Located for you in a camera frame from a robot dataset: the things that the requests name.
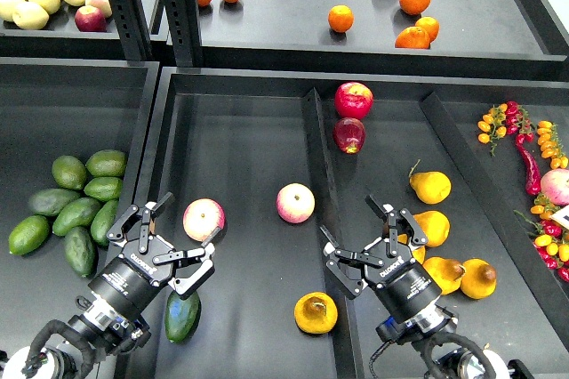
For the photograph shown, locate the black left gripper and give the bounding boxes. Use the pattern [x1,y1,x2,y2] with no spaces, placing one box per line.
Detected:
[88,192,221,319]

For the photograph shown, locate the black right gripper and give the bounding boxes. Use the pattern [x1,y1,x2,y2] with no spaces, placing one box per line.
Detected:
[319,195,441,324]

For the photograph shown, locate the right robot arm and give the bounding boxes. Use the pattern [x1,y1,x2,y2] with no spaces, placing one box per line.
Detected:
[320,196,531,378]

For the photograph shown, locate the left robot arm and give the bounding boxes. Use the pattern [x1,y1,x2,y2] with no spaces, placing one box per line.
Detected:
[3,193,226,378]

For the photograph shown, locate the yellow pear under gripper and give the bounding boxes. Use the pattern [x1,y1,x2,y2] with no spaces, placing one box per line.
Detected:
[397,234,426,264]

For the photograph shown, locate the green avocado by tray edge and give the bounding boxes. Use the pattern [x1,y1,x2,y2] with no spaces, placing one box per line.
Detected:
[90,199,118,247]

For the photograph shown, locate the yellow pear lying brown tip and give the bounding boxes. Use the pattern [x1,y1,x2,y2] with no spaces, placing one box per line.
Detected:
[422,256,466,295]

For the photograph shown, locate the yellow pear with stem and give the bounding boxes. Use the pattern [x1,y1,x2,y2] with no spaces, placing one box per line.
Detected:
[408,159,452,205]

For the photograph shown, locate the dark green avocado left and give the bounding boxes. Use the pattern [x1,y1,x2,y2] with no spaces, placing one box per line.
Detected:
[28,188,81,217]

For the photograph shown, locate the pink apple left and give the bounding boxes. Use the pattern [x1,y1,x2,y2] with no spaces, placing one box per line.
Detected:
[182,198,225,242]

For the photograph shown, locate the pink apple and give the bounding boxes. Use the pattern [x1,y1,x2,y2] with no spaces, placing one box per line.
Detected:
[276,182,315,224]
[182,198,225,242]

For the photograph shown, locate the pink apple centre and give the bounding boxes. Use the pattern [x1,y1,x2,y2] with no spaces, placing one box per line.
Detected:
[276,182,315,224]

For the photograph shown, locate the dark red apple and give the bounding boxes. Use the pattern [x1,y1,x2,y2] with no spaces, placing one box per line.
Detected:
[333,117,365,154]

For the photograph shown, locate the black middle tray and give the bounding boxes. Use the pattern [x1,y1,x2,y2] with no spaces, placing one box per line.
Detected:
[116,69,568,378]

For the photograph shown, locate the black right tray divider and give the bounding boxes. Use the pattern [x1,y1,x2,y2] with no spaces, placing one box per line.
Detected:
[421,93,568,342]

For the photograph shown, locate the bright red apple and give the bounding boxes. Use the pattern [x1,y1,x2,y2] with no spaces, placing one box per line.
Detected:
[334,82,373,120]

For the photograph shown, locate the orange cherry tomato vine left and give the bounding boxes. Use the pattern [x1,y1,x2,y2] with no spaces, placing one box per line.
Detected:
[477,103,507,156]

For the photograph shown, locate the orange cherry tomato vine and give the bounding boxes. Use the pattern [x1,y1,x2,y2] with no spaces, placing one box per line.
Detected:
[477,103,507,156]
[537,120,568,170]

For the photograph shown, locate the red chili pepper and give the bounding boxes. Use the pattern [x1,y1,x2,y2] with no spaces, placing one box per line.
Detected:
[515,133,541,196]

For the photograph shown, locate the mixed cherry tomato bunch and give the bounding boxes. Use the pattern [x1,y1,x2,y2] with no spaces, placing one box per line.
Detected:
[515,192,568,284]

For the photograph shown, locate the red cherry tomato vine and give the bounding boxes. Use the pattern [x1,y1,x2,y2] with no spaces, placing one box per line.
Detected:
[505,101,534,145]

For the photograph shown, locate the pink apple right edge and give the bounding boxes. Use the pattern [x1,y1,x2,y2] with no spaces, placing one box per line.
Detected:
[541,168,569,206]

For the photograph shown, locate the white label card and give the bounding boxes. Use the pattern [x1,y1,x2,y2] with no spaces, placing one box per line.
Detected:
[550,206,569,230]

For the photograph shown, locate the orange cherry tomato vine right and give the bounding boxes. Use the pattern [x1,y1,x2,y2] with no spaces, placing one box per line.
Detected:
[537,120,568,170]

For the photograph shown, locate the orange front right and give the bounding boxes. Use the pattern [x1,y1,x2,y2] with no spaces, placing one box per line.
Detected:
[395,26,431,49]

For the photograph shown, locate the orange right small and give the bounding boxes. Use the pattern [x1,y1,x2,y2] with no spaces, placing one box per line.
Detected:
[415,16,440,42]

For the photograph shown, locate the black upper left tray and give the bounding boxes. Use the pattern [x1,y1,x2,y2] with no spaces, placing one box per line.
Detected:
[1,0,173,63]

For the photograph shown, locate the red apple on shelf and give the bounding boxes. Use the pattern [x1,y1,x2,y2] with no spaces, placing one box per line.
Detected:
[75,5,107,32]

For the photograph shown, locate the black perforated post right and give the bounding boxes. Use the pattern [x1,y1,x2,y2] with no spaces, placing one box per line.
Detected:
[164,0,204,68]

